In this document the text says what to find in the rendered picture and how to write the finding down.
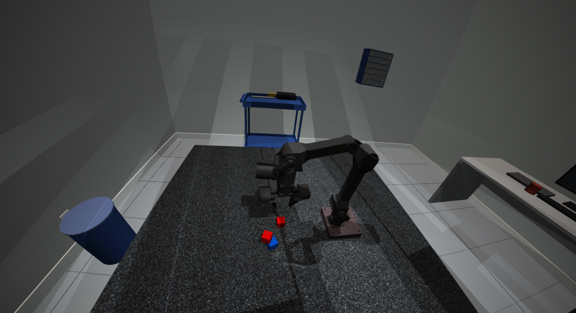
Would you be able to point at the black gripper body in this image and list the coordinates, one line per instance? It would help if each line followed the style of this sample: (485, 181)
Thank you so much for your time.
(283, 190)

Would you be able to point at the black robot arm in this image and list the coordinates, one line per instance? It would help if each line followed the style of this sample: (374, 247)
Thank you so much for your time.
(293, 155)

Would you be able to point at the blue cube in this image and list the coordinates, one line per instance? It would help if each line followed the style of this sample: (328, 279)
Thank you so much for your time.
(273, 244)

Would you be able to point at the red cube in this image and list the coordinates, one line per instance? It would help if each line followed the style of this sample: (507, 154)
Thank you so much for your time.
(267, 237)
(280, 222)

